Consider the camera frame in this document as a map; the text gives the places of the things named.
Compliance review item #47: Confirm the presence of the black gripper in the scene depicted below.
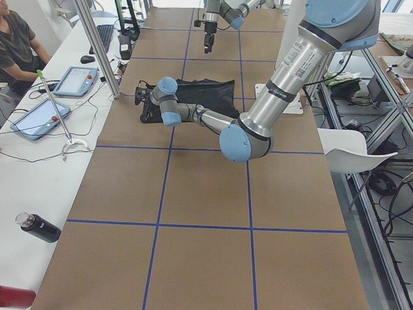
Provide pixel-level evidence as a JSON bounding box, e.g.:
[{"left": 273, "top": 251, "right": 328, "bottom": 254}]
[
  {"left": 134, "top": 82, "right": 155, "bottom": 108},
  {"left": 203, "top": 21, "right": 217, "bottom": 54}
]

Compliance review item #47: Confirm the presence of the black graphic t-shirt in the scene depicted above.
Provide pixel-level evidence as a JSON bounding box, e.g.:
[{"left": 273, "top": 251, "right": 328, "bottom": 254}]
[{"left": 140, "top": 78, "right": 239, "bottom": 123}]

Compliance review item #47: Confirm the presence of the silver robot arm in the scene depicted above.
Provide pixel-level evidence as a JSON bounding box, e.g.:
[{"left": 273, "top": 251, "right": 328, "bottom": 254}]
[
  {"left": 194, "top": 0, "right": 265, "bottom": 54},
  {"left": 136, "top": 1, "right": 381, "bottom": 162}
]

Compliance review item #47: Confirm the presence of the far blue teach pendant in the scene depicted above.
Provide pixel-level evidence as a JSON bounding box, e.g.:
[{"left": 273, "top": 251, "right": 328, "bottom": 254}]
[{"left": 52, "top": 67, "right": 98, "bottom": 98}]

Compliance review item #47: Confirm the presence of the blue teach pendant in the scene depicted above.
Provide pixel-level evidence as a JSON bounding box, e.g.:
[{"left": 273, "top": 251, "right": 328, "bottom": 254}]
[
  {"left": 10, "top": 99, "right": 60, "bottom": 141},
  {"left": 52, "top": 67, "right": 98, "bottom": 98}
]

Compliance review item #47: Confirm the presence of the black computer mouse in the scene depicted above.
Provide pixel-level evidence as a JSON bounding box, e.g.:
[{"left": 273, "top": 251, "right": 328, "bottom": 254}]
[{"left": 80, "top": 55, "right": 95, "bottom": 64}]

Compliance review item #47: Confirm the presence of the black keyboard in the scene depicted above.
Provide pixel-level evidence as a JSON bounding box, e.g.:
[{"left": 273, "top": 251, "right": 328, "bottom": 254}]
[{"left": 96, "top": 24, "right": 114, "bottom": 52}]

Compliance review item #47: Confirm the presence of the green tipped metal rod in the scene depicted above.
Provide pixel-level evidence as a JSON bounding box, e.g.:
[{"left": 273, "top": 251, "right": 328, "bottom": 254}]
[{"left": 37, "top": 70, "right": 91, "bottom": 161}]

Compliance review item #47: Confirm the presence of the near blue teach pendant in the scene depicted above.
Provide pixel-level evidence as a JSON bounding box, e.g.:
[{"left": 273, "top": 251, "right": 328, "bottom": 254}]
[{"left": 10, "top": 99, "right": 60, "bottom": 141}]

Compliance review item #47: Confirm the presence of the seated person in dark shirt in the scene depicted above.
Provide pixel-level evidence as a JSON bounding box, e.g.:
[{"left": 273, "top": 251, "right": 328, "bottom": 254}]
[{"left": 1, "top": 1, "right": 51, "bottom": 96}]

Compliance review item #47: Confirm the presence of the black water bottle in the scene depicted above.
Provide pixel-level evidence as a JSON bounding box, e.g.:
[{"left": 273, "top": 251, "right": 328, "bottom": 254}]
[{"left": 15, "top": 212, "right": 61, "bottom": 243}]

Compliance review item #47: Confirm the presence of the white plastic chair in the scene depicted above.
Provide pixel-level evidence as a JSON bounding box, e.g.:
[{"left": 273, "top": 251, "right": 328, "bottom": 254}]
[{"left": 317, "top": 128, "right": 398, "bottom": 174}]

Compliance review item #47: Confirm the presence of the red bottle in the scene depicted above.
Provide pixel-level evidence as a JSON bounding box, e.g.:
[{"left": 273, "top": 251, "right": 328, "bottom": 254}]
[{"left": 0, "top": 285, "right": 36, "bottom": 309}]

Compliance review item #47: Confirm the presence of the aluminium frame post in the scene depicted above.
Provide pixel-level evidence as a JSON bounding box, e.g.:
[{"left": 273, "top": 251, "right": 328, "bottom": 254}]
[{"left": 74, "top": 0, "right": 120, "bottom": 99}]

